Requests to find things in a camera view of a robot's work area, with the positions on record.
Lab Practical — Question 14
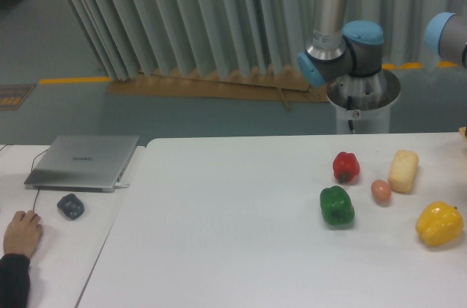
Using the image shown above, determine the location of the person's bare hand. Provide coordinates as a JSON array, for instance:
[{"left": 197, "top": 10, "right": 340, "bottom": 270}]
[{"left": 3, "top": 210, "right": 42, "bottom": 259}]

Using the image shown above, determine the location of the yellow bell pepper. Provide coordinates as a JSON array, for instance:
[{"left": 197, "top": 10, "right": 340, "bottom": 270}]
[{"left": 415, "top": 201, "right": 464, "bottom": 247}]

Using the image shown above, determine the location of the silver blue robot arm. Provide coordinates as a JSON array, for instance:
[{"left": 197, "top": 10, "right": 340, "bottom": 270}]
[{"left": 297, "top": 0, "right": 466, "bottom": 87}]

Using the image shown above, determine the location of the black sleeved forearm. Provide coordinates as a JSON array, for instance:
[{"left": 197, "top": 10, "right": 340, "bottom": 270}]
[{"left": 1, "top": 254, "right": 30, "bottom": 307}]

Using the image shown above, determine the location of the green bell pepper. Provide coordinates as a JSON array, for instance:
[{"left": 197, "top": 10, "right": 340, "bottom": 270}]
[{"left": 320, "top": 185, "right": 355, "bottom": 227}]

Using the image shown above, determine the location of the red bell pepper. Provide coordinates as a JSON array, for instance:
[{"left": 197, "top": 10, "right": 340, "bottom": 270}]
[{"left": 333, "top": 152, "right": 360, "bottom": 184}]

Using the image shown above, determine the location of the dark grey button controller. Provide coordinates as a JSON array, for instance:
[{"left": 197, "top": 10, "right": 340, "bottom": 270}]
[{"left": 57, "top": 193, "right": 85, "bottom": 220}]

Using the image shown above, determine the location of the silver closed laptop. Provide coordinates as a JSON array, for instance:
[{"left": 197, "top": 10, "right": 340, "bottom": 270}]
[{"left": 24, "top": 135, "right": 139, "bottom": 192}]

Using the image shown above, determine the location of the pale green pleated curtain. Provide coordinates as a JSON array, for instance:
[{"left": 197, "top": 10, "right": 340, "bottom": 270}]
[{"left": 67, "top": 0, "right": 448, "bottom": 80}]

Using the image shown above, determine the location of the flat brown cardboard sheet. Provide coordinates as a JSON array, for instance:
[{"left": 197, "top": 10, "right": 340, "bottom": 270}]
[{"left": 107, "top": 65, "right": 328, "bottom": 110}]

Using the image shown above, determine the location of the brown egg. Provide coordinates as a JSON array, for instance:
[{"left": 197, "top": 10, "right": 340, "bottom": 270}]
[{"left": 371, "top": 180, "right": 391, "bottom": 204}]

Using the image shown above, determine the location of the pale bread loaf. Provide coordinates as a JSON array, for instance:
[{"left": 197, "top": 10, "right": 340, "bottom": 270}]
[{"left": 387, "top": 150, "right": 419, "bottom": 193}]

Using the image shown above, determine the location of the black mouse cable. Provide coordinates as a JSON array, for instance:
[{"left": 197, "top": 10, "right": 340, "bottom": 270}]
[{"left": 0, "top": 144, "right": 47, "bottom": 218}]

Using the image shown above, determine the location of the white laptop cable plug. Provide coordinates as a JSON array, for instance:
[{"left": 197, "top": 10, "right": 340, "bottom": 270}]
[{"left": 115, "top": 183, "right": 130, "bottom": 190}]

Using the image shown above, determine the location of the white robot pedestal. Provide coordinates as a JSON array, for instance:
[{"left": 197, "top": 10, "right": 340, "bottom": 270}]
[{"left": 326, "top": 69, "right": 401, "bottom": 134}]

